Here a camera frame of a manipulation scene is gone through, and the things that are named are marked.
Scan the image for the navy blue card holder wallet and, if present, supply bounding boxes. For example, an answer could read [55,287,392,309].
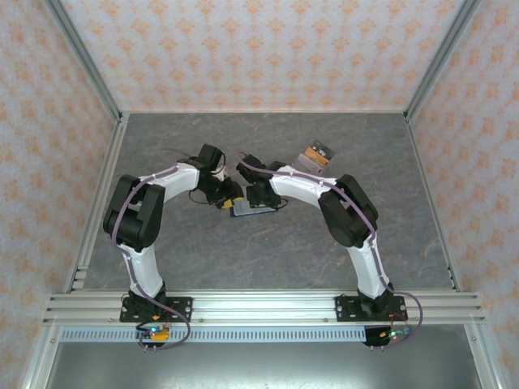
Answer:
[229,201,281,219]

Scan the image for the white card black stripe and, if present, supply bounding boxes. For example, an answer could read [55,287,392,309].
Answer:
[292,156,321,176]

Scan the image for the gold card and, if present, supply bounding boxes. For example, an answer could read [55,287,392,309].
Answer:
[303,147,328,168]

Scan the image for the black VIP card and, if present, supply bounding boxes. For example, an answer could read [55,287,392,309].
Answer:
[310,139,337,160]

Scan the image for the small controller circuit board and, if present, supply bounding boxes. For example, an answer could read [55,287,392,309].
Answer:
[135,325,171,346]
[363,325,415,348]

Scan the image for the grey metal panel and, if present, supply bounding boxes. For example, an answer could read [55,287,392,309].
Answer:
[43,342,483,389]

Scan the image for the aluminium side rail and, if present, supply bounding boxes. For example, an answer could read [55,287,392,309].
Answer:
[405,115,463,293]
[62,113,131,293]

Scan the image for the aluminium mounting rail beam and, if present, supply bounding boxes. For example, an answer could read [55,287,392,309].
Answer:
[42,292,487,325]

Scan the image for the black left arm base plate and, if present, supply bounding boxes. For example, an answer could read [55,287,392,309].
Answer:
[119,297,194,323]

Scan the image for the grey slotted cable duct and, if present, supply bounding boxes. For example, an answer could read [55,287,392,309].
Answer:
[59,327,368,344]

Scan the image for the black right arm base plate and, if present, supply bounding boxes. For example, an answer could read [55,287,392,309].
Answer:
[334,295,406,323]

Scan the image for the aluminium frame post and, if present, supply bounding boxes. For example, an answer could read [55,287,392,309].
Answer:
[404,0,486,122]
[42,0,125,122]

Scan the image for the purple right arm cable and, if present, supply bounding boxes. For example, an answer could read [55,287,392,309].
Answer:
[237,152,427,350]

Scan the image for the aluminium frame leg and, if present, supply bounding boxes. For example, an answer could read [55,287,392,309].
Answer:
[464,323,502,389]
[22,323,62,389]

